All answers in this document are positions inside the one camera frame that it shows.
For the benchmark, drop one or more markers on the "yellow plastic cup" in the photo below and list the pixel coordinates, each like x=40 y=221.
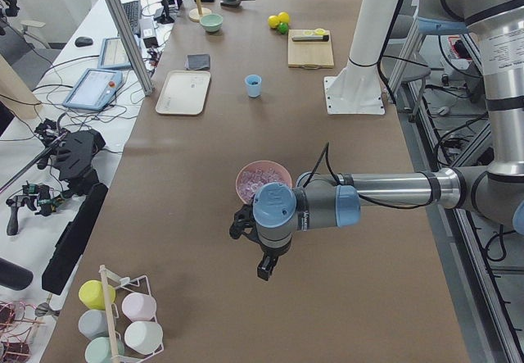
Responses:
x=91 y=295

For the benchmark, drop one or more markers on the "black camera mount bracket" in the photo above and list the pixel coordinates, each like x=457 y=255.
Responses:
x=244 y=224

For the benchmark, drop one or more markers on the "mint green bowl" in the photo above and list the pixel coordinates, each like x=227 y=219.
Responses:
x=212 y=23

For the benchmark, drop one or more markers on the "steel ice scoop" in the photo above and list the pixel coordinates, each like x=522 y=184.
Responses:
x=233 y=3

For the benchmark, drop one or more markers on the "pink bowl of ice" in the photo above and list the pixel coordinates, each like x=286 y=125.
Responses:
x=258 y=173

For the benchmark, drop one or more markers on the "white plastic cup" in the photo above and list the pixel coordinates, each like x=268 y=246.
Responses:
x=144 y=337

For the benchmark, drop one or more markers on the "bamboo cutting board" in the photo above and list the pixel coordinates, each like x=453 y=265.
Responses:
x=309 y=55

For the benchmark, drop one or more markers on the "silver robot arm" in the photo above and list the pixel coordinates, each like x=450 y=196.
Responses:
x=321 y=200

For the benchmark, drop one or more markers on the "grey plastic cup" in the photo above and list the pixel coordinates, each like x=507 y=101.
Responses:
x=93 y=324

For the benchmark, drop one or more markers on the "pink plastic cup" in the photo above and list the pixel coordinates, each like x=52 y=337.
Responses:
x=139 y=307

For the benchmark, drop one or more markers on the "green lime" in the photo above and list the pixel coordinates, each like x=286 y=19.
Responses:
x=282 y=28

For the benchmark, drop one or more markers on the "blue teach pendant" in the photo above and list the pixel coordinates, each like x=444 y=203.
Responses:
x=94 y=90
x=113 y=55

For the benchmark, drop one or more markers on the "black keyboard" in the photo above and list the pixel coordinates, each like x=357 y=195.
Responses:
x=133 y=12

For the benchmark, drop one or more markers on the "light blue plastic cup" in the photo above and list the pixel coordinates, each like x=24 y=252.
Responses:
x=253 y=91

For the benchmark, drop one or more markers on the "mint plastic cup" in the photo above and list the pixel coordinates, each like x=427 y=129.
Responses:
x=98 y=351

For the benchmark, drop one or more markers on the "grey folded cloth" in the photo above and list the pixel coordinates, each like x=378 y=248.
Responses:
x=197 y=61

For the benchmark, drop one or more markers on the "cream rabbit serving tray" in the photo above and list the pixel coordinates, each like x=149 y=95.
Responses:
x=183 y=93

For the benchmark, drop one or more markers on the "black computer mouse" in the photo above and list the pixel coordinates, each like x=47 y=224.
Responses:
x=83 y=42

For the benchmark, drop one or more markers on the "yellow lemon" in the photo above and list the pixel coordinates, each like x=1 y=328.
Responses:
x=273 y=21
x=284 y=17

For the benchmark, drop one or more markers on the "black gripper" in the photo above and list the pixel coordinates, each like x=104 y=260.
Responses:
x=272 y=253

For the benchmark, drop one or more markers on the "white wire cup rack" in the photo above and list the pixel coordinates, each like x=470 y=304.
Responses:
x=115 y=289

